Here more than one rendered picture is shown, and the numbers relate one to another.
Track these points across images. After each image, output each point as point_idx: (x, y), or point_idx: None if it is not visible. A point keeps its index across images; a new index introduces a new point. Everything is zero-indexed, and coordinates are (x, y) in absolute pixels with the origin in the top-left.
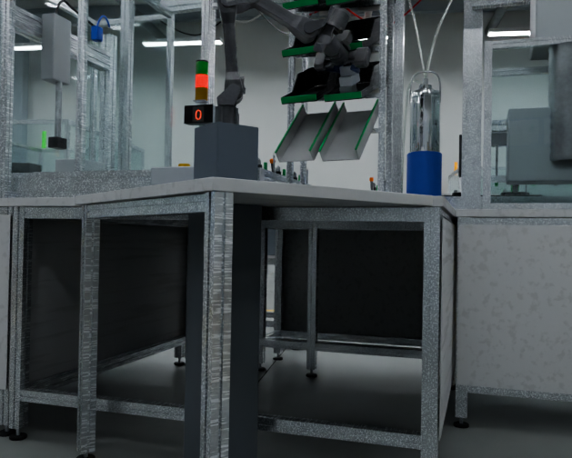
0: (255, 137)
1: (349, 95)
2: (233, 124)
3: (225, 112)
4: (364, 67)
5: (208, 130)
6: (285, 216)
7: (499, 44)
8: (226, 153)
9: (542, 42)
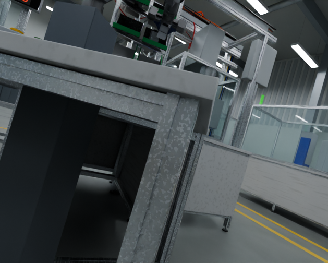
0: (113, 41)
1: (159, 45)
2: (105, 19)
3: (95, 3)
4: (180, 33)
5: (79, 10)
6: (109, 111)
7: (190, 55)
8: (93, 42)
9: (204, 62)
